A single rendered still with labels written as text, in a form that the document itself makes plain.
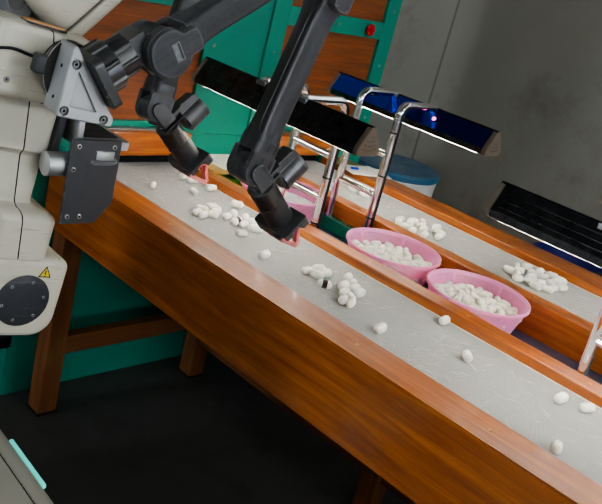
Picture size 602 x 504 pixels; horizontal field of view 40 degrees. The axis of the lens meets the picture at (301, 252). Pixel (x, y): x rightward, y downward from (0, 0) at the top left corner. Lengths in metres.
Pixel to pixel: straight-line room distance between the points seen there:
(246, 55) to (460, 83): 2.06
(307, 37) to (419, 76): 3.15
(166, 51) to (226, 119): 1.32
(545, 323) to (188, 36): 1.22
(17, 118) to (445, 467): 0.95
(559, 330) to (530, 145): 2.19
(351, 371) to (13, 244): 0.66
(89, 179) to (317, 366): 0.56
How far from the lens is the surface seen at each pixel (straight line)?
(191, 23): 1.42
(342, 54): 2.99
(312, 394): 1.67
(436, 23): 4.69
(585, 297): 2.47
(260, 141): 1.56
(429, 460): 1.52
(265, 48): 2.71
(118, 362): 2.87
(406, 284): 2.02
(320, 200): 2.23
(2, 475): 1.91
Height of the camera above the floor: 1.44
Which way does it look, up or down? 20 degrees down
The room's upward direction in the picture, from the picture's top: 15 degrees clockwise
